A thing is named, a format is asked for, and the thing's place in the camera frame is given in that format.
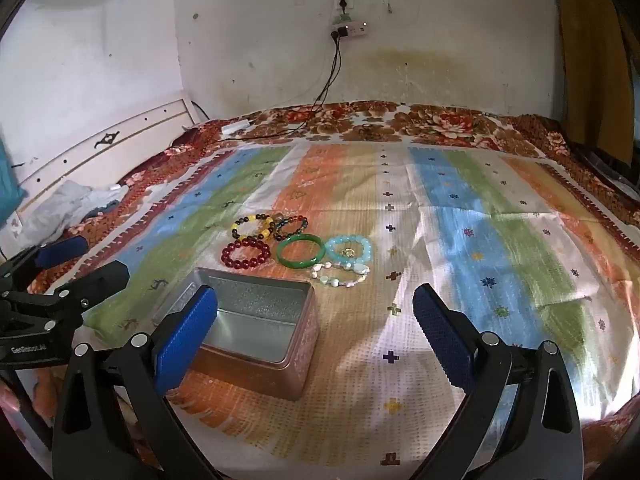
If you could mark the green jade bangle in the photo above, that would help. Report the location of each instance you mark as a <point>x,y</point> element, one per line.
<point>287,260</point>

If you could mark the teal cloth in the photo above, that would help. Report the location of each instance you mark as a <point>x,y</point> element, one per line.
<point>10,180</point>

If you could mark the rectangular metal tin box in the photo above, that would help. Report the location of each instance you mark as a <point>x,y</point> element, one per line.
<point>250,320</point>

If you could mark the white charger adapter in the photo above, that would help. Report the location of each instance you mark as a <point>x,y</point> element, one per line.
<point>235,126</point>

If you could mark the grey crumpled clothes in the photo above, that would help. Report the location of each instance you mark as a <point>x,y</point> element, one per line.
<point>55,210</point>

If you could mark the striped patterned blanket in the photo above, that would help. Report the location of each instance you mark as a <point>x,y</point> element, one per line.
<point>450,260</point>

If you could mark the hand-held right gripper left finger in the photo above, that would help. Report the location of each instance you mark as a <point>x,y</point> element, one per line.
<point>185,340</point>

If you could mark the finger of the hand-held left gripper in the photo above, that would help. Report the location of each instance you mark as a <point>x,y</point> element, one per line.
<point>100,280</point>
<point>62,251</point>

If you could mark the yellow hanging cloth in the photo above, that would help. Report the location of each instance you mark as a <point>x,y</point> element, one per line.
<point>595,60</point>

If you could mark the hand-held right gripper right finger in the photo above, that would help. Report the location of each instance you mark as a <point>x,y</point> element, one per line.
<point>442,340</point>

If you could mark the white power strip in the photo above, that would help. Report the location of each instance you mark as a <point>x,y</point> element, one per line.
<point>355,30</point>

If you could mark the white wooden headboard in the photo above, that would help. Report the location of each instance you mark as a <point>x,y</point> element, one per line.
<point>100,155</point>

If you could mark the floral bedsheet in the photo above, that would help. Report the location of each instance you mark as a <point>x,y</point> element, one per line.
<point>450,122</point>

